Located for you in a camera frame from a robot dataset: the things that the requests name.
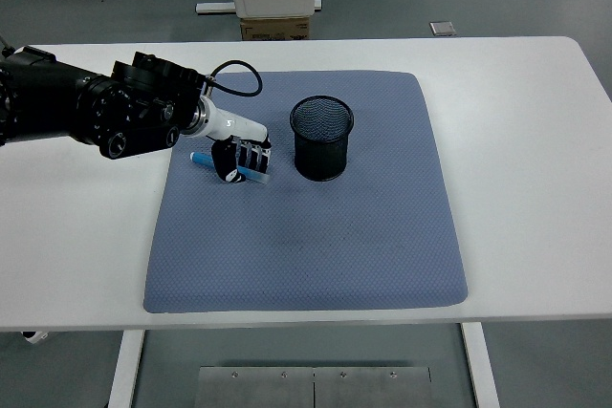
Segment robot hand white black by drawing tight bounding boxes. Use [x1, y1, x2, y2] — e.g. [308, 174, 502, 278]
[202, 102, 274, 185]

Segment blue marker pen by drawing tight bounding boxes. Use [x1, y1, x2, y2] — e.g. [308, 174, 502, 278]
[189, 151, 273, 186]

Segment black mesh pen holder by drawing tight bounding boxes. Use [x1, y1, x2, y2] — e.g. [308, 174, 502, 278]
[289, 95, 356, 183]

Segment brown cardboard box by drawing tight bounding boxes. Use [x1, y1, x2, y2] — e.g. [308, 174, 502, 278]
[239, 16, 311, 41]

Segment white base bar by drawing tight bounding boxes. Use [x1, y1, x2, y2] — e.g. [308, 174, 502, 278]
[194, 0, 238, 15]

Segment blue-grey textured mat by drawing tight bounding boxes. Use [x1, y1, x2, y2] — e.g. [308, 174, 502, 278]
[142, 70, 470, 315]

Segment grey metal plate with screws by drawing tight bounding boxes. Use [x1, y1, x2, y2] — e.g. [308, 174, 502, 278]
[193, 365, 432, 408]

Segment white table leg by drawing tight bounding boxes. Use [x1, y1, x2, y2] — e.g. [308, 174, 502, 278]
[460, 321, 501, 408]
[105, 330, 146, 408]

